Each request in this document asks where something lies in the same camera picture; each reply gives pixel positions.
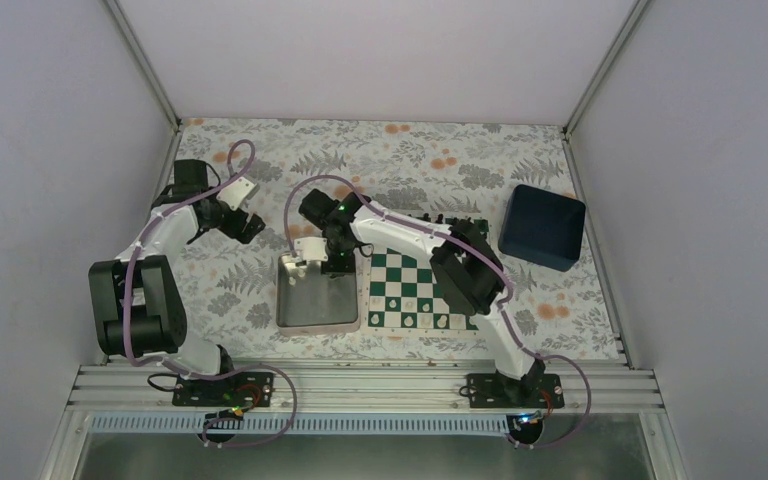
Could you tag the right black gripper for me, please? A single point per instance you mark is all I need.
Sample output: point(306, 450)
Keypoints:
point(341, 269)

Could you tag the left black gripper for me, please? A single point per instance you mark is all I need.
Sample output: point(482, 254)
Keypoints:
point(233, 229)

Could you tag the metal tray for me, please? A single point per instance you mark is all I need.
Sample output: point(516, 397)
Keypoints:
point(316, 297)

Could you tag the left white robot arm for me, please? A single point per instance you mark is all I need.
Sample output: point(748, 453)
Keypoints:
point(138, 310)

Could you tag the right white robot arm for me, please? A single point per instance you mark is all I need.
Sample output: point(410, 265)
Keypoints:
point(469, 274)

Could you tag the green white chessboard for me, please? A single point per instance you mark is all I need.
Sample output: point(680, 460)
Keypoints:
point(396, 285)

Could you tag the dark blue box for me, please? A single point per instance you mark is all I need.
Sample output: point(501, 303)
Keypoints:
point(543, 228)

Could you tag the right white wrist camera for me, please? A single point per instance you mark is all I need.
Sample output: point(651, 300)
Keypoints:
point(309, 249)

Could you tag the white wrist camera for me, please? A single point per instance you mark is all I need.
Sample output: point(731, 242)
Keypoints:
point(236, 193)
point(309, 249)

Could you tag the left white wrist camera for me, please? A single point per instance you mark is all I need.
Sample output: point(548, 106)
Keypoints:
point(236, 193)

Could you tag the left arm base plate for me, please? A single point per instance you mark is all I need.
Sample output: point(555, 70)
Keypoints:
point(243, 391)

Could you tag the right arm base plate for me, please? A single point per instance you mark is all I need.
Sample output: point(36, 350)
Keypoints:
point(495, 391)

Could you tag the aluminium frame rail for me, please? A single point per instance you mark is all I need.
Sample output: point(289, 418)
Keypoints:
point(340, 389)

